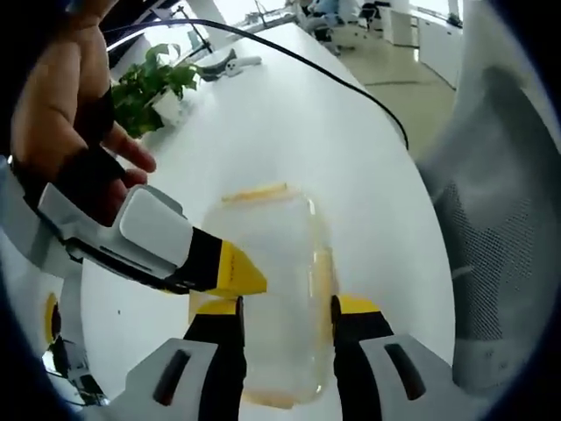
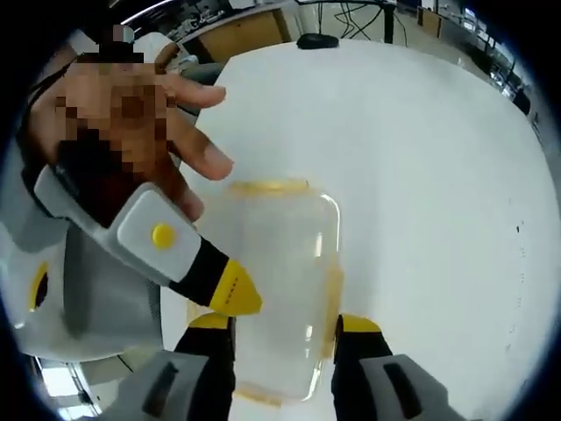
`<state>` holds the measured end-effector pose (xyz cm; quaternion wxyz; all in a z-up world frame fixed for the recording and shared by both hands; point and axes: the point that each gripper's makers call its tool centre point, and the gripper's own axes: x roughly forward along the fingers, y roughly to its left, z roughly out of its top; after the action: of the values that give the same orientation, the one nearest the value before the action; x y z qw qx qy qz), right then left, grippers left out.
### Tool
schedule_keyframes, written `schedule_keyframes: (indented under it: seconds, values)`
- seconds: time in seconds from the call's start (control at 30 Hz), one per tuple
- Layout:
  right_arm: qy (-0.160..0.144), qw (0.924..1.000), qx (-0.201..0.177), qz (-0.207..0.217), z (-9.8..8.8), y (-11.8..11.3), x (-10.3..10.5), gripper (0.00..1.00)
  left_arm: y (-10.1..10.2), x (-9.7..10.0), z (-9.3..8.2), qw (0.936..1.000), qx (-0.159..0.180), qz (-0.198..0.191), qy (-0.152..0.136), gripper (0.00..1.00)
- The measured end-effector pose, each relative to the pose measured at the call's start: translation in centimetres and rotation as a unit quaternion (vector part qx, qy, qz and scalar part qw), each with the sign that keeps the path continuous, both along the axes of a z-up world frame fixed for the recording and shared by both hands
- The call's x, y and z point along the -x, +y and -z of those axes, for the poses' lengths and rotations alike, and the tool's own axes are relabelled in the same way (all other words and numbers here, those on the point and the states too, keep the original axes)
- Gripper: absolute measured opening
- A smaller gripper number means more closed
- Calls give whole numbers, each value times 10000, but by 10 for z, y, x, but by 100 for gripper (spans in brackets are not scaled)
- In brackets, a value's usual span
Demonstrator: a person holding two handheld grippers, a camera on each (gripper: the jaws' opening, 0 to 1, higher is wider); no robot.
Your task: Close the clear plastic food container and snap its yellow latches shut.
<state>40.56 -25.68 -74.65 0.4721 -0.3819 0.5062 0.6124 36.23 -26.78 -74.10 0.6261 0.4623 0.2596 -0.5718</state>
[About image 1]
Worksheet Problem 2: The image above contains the black office chair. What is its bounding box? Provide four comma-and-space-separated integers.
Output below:
357, 2, 389, 32

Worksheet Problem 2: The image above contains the black cable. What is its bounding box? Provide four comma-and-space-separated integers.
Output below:
99, 18, 409, 150

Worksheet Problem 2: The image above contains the clear plastic box yellow buckle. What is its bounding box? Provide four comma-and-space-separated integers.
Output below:
188, 182, 342, 411

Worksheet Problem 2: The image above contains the white cabinet row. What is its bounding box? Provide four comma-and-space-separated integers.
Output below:
389, 8, 465, 89

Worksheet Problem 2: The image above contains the green potted plant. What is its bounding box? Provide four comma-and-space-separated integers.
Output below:
109, 42, 205, 139

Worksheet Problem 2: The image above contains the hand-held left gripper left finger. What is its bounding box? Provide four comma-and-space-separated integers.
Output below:
125, 296, 247, 421

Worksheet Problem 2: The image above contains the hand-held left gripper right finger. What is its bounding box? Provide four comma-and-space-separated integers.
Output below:
329, 294, 456, 421

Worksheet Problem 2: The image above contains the person's right hand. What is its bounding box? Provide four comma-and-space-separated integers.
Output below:
11, 19, 158, 227

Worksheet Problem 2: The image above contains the white mesh office chair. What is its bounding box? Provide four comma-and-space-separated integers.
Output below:
414, 0, 561, 391

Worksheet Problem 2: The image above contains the white black handheld device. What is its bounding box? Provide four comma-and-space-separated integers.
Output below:
199, 47, 264, 82

